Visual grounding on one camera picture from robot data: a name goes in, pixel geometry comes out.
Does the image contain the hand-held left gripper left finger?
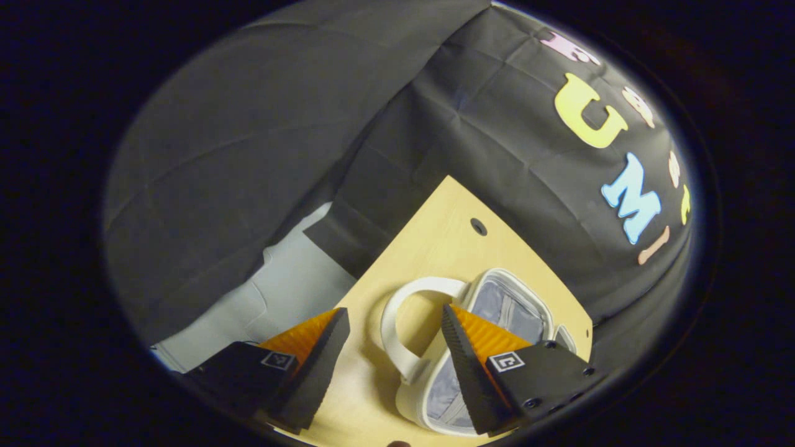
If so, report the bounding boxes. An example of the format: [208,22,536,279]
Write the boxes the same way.
[183,307,351,435]

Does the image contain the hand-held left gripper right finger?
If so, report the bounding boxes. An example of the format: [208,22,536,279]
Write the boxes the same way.
[441,303,609,436]

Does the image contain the white suitcase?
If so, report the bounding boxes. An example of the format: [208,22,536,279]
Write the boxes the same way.
[380,268,578,436]

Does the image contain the black backdrop cloth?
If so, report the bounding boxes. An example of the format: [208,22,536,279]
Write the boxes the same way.
[102,0,694,348]

